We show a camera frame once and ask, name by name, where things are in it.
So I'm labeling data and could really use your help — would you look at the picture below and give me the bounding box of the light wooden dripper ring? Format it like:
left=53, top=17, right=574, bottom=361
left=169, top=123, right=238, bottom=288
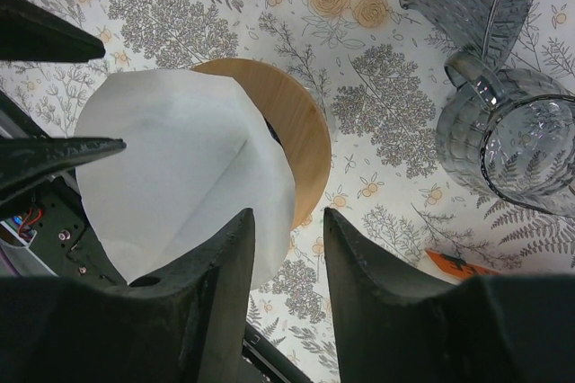
left=190, top=58, right=332, bottom=232

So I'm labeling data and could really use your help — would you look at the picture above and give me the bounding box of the clear glass dripper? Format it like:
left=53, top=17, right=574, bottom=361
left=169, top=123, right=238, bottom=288
left=436, top=52, right=574, bottom=218

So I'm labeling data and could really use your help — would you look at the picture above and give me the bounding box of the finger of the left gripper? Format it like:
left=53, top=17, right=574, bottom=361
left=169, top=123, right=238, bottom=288
left=1, top=0, right=105, bottom=63
left=1, top=137, right=127, bottom=203

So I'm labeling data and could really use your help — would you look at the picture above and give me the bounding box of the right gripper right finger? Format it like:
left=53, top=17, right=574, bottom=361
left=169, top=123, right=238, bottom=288
left=323, top=209, right=574, bottom=382

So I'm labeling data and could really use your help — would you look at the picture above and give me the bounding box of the floral table mat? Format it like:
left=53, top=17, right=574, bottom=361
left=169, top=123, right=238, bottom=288
left=1, top=0, right=574, bottom=382

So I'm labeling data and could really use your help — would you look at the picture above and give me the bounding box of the white paper coffee filter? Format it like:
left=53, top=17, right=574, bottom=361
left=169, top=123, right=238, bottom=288
left=75, top=69, right=296, bottom=288

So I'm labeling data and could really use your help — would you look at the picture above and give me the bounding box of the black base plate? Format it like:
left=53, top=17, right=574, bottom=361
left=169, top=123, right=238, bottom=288
left=0, top=90, right=315, bottom=383

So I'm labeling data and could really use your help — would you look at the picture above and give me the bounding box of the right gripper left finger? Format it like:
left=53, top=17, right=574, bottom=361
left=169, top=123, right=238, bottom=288
left=1, top=209, right=255, bottom=382

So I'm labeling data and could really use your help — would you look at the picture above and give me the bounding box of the orange coffee filter box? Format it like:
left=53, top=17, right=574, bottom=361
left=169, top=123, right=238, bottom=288
left=417, top=249, right=500, bottom=284

